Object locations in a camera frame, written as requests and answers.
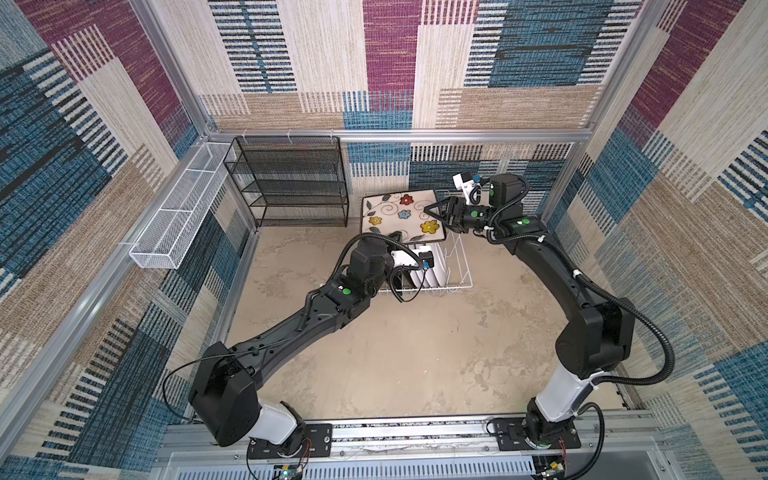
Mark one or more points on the white wire wall basket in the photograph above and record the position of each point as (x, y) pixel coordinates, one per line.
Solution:
(165, 241)

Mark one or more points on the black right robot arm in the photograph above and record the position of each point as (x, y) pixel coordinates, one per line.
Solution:
(598, 333)

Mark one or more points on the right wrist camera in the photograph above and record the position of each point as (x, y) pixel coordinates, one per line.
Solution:
(470, 185)

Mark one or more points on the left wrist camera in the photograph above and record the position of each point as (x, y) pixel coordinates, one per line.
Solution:
(426, 259)

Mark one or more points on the aluminium front rail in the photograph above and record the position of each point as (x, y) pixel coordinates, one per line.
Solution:
(630, 444)

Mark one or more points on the white round plate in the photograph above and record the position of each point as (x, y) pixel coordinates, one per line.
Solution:
(440, 269)

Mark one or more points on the white wire dish rack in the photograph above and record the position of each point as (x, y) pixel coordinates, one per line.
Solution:
(459, 275)

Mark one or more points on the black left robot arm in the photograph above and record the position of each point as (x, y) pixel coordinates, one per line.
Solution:
(224, 392)

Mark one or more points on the black mesh shelf rack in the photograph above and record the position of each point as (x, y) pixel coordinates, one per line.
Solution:
(291, 181)

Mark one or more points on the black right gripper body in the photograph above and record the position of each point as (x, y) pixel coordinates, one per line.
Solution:
(470, 216)

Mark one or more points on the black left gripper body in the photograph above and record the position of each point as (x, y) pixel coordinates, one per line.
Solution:
(393, 250)

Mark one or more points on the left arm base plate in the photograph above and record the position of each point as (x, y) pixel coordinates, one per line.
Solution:
(288, 441)

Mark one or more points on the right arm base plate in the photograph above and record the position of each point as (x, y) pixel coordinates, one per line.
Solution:
(521, 434)

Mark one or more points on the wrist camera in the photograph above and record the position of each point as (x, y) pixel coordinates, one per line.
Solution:
(470, 185)
(426, 259)

